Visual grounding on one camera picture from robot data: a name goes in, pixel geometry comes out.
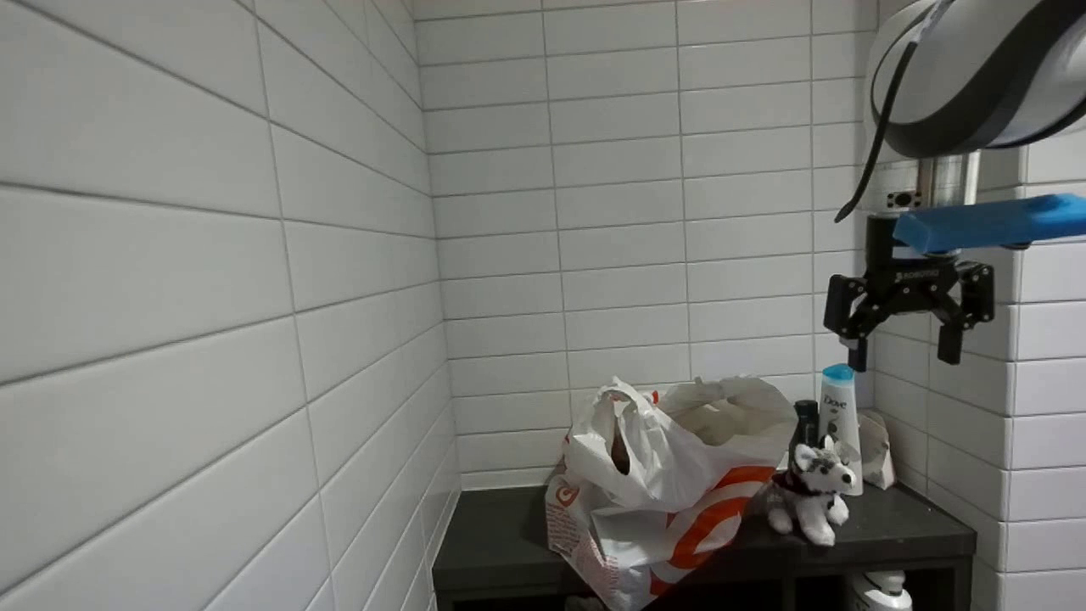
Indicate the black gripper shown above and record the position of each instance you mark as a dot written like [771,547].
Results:
[915,278]

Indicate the white grey dog plush toy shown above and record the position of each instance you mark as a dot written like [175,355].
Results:
[809,498]

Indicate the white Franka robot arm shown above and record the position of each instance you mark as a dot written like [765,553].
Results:
[986,79]

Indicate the white orange plastic bag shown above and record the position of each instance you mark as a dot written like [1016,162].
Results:
[666,486]

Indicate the white shampoo bottle blue cap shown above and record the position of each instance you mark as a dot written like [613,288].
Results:
[843,431]

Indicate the small white pouch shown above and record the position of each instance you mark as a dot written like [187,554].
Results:
[878,454]

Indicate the small black bottle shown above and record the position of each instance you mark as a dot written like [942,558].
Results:
[807,421]

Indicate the white bottle in shelf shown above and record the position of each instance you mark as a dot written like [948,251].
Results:
[880,592]

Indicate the dark shelf unit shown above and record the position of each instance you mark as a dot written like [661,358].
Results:
[509,554]

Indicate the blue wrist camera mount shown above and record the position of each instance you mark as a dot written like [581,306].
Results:
[994,223]

